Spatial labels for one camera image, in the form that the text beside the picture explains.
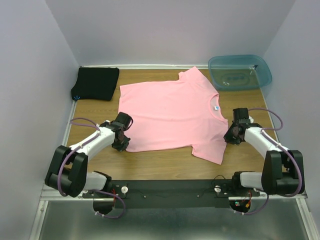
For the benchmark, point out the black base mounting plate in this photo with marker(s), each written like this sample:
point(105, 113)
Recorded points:
point(161, 194)

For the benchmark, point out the folded black t-shirt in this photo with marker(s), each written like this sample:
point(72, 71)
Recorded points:
point(95, 83)

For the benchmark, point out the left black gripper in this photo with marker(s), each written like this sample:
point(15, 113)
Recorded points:
point(121, 142)

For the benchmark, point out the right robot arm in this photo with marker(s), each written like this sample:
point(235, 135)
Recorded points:
point(283, 169)

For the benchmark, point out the blue translucent plastic bin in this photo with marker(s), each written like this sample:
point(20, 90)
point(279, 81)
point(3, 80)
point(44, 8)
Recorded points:
point(239, 72)

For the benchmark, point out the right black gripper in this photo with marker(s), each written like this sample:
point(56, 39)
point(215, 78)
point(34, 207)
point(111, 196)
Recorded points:
point(231, 135)

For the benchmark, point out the pink t-shirt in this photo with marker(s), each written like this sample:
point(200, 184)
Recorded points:
point(175, 114)

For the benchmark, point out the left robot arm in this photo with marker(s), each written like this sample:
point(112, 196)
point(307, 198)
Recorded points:
point(68, 170)

